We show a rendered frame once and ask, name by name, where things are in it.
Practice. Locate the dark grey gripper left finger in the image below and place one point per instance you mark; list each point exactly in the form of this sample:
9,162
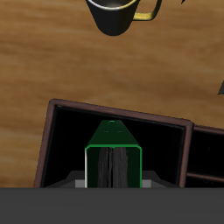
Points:
76,180

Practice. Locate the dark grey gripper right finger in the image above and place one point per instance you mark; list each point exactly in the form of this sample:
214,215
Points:
149,180

